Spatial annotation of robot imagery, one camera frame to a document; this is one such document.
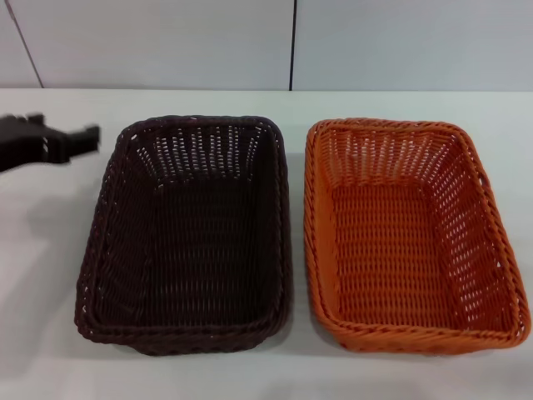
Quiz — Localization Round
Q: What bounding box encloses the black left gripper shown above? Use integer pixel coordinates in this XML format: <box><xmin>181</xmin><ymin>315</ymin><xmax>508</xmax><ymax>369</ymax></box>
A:
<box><xmin>0</xmin><ymin>111</ymin><xmax>103</xmax><ymax>173</ymax></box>

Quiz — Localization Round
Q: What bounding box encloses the orange woven basket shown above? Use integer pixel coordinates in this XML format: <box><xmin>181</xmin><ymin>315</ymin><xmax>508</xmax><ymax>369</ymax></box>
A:
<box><xmin>305</xmin><ymin>117</ymin><xmax>533</xmax><ymax>355</ymax></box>

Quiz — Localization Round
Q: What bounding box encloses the dark brown woven basket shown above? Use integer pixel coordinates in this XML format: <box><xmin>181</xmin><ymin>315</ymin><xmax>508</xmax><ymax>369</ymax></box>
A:
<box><xmin>73</xmin><ymin>114</ymin><xmax>295</xmax><ymax>358</ymax></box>

